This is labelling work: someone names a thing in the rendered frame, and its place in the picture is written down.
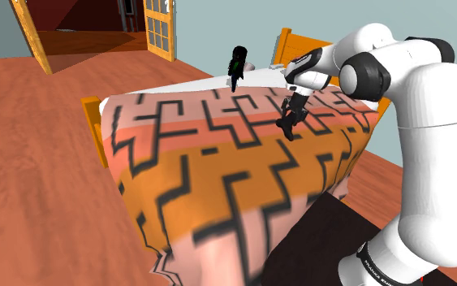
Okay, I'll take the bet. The bed with orange patterned cover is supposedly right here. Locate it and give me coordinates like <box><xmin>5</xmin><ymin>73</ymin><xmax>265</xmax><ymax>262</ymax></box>
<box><xmin>80</xmin><ymin>27</ymin><xmax>392</xmax><ymax>286</ymax></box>

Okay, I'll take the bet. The dark robot stand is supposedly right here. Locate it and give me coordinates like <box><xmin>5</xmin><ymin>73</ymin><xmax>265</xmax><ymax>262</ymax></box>
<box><xmin>260</xmin><ymin>191</ymin><xmax>457</xmax><ymax>286</ymax></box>

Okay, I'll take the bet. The orange wooden door with panes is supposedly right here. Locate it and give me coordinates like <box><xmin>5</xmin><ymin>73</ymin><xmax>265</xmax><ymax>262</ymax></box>
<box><xmin>143</xmin><ymin>0</ymin><xmax>176</xmax><ymax>63</ymax></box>

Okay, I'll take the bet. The plain orange wooden door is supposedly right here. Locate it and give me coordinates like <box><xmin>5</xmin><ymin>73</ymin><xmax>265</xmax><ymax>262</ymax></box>
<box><xmin>9</xmin><ymin>0</ymin><xmax>54</xmax><ymax>76</ymax></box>

